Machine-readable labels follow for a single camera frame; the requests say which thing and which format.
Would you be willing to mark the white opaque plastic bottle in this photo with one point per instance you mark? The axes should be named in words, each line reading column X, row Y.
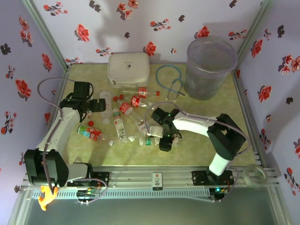
column 106, row 110

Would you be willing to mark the small clear bottle green label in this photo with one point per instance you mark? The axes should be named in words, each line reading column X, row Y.
column 146, row 141

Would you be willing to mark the clear bottle red white label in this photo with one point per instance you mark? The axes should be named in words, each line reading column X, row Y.
column 125, row 108

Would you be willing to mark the clear bottle flower print label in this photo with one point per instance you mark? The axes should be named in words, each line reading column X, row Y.
column 120, row 127

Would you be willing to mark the white cap bottle red label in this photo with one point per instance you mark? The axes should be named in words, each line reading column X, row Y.
column 141, row 128

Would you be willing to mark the crushed bottle red green label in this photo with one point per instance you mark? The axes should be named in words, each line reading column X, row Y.
column 90, row 134

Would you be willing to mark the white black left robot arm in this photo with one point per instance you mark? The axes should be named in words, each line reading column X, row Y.
column 61, row 131

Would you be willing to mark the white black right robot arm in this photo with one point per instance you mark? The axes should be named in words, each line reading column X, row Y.
column 194, row 123

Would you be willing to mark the clear plastic bin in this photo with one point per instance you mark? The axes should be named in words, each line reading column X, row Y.
column 208, row 70

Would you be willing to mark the red bottle cap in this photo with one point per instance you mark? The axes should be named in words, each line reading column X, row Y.
column 91, row 122

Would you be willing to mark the black white label card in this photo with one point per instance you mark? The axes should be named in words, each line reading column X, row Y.
column 157, row 181

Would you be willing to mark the white zipped medical pouch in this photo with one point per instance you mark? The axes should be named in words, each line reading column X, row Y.
column 129, row 68

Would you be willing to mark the teal stethoscope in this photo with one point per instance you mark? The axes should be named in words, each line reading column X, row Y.
column 157, row 75

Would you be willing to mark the right controller circuit board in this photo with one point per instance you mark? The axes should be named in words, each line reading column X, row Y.
column 219, row 191

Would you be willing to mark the controller circuit board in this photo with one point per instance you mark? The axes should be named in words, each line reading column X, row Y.
column 87, row 193
column 219, row 191

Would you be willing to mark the left controller circuit board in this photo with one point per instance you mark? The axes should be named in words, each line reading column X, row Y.
column 87, row 193

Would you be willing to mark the clear tape roll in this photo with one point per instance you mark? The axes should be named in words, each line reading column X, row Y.
column 254, row 181

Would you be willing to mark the orange plastic piece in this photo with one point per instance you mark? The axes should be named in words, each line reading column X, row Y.
column 45, row 199

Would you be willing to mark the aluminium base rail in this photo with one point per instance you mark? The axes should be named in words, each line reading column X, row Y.
column 131, row 177

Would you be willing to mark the aluminium frame post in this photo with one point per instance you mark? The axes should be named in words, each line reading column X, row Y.
column 253, row 25
column 44, row 32

